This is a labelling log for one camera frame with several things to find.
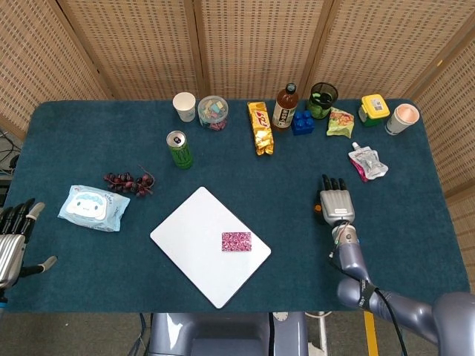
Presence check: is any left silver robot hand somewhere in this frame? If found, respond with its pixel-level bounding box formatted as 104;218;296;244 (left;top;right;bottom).
0;198;59;291

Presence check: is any green chip snack bag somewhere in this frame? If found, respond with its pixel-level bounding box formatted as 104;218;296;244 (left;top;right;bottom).
326;106;356;139

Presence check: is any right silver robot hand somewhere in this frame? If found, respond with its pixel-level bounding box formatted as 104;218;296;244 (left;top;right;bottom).
314;174;356;226

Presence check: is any clear jar of binder clips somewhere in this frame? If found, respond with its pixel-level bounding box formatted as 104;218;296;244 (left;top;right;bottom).
197;95;229;131

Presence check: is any gold foil snack package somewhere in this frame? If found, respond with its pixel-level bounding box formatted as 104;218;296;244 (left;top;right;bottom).
247;101;276;157

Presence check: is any amber tea bottle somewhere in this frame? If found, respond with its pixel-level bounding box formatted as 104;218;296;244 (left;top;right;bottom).
272;82;300;132

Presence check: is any black mesh pen holder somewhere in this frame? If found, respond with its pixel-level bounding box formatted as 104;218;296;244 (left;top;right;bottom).
307;82;339;119

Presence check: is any light blue wet wipes pack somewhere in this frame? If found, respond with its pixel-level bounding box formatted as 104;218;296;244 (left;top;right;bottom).
57;184;131;233

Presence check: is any blue cable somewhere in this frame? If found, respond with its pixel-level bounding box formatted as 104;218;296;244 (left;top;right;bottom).
137;313;150;356

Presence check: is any white paper cup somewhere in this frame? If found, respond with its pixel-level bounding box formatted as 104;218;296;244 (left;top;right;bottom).
172;92;197;123

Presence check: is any bunch of dark red grapes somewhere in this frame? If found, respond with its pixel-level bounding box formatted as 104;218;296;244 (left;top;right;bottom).
103;164;156;198

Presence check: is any blue toy building block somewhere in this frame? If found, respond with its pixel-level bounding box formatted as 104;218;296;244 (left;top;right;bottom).
291;110;315;136

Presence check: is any green energy drink can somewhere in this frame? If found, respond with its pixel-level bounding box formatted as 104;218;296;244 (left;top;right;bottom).
166;130;194;171

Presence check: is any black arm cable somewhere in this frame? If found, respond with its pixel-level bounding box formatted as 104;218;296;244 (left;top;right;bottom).
328;251;409;356

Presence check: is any white cup with pink lid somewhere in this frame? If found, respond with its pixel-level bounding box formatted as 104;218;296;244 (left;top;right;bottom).
384;103;420;136

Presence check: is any pink patterned rectangular patch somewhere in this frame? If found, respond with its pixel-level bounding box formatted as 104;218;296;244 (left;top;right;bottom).
221;231;254;253

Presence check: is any grey robot torso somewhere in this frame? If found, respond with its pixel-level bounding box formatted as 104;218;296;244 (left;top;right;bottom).
147;312;309;356

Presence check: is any green container with yellow lid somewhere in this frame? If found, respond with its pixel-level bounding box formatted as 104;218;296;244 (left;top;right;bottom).
358;93;390;128

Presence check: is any black cable bundle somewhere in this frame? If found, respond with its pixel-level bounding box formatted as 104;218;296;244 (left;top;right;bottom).
0;128;22;175

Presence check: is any white rectangular board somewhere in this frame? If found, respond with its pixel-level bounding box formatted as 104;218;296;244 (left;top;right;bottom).
149;186;272;310

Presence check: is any dark blue table cloth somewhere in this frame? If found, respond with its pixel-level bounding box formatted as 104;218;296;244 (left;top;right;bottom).
1;98;472;314

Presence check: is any silver pink spout pouch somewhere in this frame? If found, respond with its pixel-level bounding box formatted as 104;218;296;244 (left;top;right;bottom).
347;142;390;183

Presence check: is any woven wooden folding screen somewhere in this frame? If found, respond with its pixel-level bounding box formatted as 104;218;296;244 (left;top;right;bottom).
0;0;475;268

